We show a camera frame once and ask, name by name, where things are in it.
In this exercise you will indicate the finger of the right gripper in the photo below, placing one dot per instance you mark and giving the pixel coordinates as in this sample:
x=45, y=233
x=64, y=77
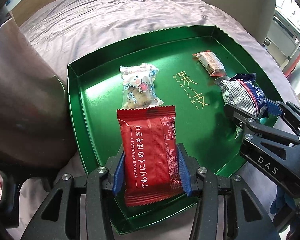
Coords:
x=288, y=112
x=251, y=125

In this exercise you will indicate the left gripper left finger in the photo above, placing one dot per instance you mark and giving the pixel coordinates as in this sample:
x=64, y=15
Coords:
x=58, y=217

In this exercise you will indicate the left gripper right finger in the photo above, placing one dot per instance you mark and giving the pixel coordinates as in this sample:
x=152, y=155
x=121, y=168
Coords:
x=230, y=199

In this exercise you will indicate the blue grey snack packet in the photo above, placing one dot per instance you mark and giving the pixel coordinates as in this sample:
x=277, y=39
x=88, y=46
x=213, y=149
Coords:
x=241, y=92

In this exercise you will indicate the red Japanese snack packet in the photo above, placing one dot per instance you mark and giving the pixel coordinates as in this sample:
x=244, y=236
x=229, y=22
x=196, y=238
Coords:
x=151, y=159

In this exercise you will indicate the white cartoon candy packet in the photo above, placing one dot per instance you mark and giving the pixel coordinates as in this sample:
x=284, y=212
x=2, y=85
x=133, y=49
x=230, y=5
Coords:
x=138, y=86

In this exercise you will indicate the white desk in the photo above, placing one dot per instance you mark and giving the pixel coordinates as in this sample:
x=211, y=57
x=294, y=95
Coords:
x=283, y=41

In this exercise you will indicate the black and pink kettle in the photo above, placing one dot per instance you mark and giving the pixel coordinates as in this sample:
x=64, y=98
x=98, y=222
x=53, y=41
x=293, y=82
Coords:
x=36, y=137

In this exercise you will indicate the beige office chair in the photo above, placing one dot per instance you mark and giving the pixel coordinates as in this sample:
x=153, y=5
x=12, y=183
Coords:
x=255, y=16

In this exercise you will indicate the purple bed sheet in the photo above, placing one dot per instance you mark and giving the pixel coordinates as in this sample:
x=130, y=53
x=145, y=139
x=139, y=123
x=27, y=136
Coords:
x=65, y=30

